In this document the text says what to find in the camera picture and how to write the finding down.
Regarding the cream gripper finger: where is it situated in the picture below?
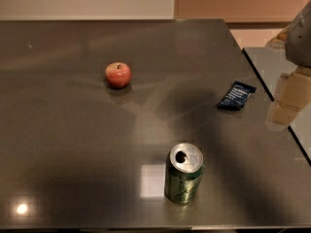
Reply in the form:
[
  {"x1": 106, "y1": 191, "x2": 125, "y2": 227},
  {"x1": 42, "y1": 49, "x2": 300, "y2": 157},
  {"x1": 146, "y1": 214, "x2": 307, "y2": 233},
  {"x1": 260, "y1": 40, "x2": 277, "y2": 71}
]
[
  {"x1": 266, "y1": 67, "x2": 311, "y2": 131},
  {"x1": 266, "y1": 27, "x2": 289, "y2": 49}
]

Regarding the red apple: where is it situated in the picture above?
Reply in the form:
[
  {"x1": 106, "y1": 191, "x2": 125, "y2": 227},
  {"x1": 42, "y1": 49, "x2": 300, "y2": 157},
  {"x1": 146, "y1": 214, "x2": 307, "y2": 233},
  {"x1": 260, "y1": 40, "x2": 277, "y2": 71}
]
[{"x1": 105, "y1": 62, "x2": 132, "y2": 89}]

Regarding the green soda can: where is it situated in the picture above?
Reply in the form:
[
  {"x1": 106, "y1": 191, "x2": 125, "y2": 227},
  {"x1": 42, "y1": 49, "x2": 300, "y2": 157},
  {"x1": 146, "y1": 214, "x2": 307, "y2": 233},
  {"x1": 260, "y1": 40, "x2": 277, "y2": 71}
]
[{"x1": 164, "y1": 143, "x2": 205, "y2": 204}]

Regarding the dark blue snack packet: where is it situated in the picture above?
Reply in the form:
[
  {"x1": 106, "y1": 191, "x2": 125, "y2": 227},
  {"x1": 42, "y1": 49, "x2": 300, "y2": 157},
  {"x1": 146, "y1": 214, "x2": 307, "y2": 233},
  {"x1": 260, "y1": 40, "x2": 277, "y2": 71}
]
[{"x1": 218, "y1": 82, "x2": 257, "y2": 111}]

